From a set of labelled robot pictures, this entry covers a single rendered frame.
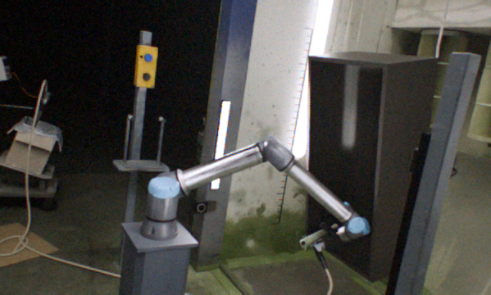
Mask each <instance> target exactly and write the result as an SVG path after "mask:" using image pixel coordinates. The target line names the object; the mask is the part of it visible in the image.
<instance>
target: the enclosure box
mask: <svg viewBox="0 0 491 295"><path fill-rule="evenodd" d="M437 60H438V58H437V57H415V56H406V55H397V54H388V53H378V52H338V53H329V54H320V55H311V56H308V62H307V153H306V170H307V171H309V172H310V173H311V174H312V175H314V176H315V177H316V178H317V179H318V180H319V181H320V182H321V183H322V184H323V185H324V186H325V187H326V188H327V189H328V190H330V191H331V192H332V193H333V194H334V195H336V196H337V197H338V198H339V199H340V200H341V201H342V202H346V203H347V204H349V206H350V207H351V208H352V209H353V210H354V211H355V212H356V213H357V214H358V215H359V216H360V217H361V218H362V217H364V218H366V219H367V221H368V222H369V225H370V227H371V231H370V232H369V233H368V234H367V235H366V236H362V237H358V238H355V239H353V240H352V241H349V242H348V243H346V244H345V245H343V246H341V247H337V248H335V249H334V250H331V249H330V250H331V251H330V252H328V251H327V249H326V247H325V249H323V250H325V251H326V252H328V253H329V254H330V255H332V256H334V257H335V258H337V259H338V260H340V261H341V262H342V263H344V264H345V265H347V266H348V267H350V268H351V269H353V270H355V271H356V272H357V273H358V274H360V275H361V276H363V277H364V278H366V279H367V280H368V281H370V282H371V283H374V282H375V281H377V280H379V279H382V278H384V277H387V276H389V275H390V271H391V268H392V264H393V254H394V250H395V247H396V243H397V240H398V233H399V230H400V226H401V223H402V217H403V212H404V209H405V206H406V201H407V193H408V189H409V185H410V182H411V176H412V173H410V172H409V168H410V164H411V158H412V155H413V151H414V149H415V148H418V147H419V144H420V140H421V134H422V133H429V132H430V121H431V113H432V106H433V98H434V84H435V76H436V68H437ZM323 222H325V223H326V224H327V225H329V226H330V227H331V226H332V225H334V224H337V225H338V228H337V229H335V231H338V230H339V228H341V227H344V226H345V225H344V224H342V223H341V222H340V221H339V220H338V219H337V218H336V217H335V216H334V215H333V214H332V213H330V212H329V211H328V210H326V209H325V208H324V207H323V206H322V205H321V204H320V203H319V202H318V201H317V200H316V199H315V198H314V197H313V196H311V195H310V194H309V193H308V192H307V191H306V200H305V228H306V236H309V235H311V234H314V233H315V232H317V231H319V230H321V229H322V228H321V227H320V225H321V223H323Z"/></svg>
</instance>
